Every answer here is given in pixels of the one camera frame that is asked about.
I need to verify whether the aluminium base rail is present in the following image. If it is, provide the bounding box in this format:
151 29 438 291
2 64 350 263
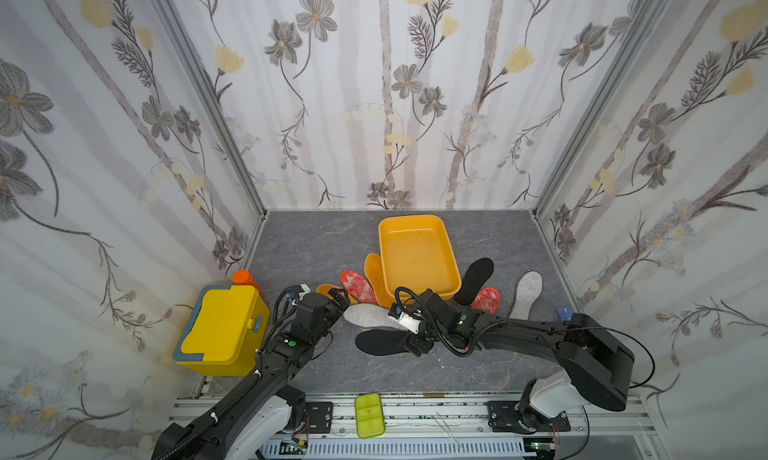
248 392 669 459

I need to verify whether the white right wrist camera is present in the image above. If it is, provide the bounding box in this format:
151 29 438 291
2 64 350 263
387 312 421 334

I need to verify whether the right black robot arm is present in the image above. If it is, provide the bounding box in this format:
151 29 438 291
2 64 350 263
393 290 635 435

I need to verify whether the red white patterned insole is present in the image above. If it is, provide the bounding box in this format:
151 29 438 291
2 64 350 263
340 270 378 305

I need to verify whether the black insole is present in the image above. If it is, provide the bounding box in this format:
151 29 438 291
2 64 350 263
453 257 494 307
355 329 421 357

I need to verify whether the orange cylinder bottle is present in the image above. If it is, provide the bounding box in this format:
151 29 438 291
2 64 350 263
232 269 261 291

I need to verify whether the blue pill organizer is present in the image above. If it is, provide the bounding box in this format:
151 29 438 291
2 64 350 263
556 306 574 322

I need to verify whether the red insole right side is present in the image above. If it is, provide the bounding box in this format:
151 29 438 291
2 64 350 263
471 287 501 314

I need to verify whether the wide yellow fuzzy insole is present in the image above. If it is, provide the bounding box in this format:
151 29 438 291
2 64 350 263
315 284 357 305

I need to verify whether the grey felt insole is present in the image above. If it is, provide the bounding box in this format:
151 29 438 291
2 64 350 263
509 271 543 320
343 303 406 331

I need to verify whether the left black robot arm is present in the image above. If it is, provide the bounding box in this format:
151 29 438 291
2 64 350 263
151 285 351 459

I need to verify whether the yellow lidded lunch box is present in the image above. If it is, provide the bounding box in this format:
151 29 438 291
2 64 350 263
172 285 270 377

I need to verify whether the yellow plastic storage box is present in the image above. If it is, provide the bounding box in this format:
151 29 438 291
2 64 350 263
378 214 462 300

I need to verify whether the narrow yellow fuzzy insole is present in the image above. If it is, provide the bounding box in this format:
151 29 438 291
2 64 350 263
364 253 394 309

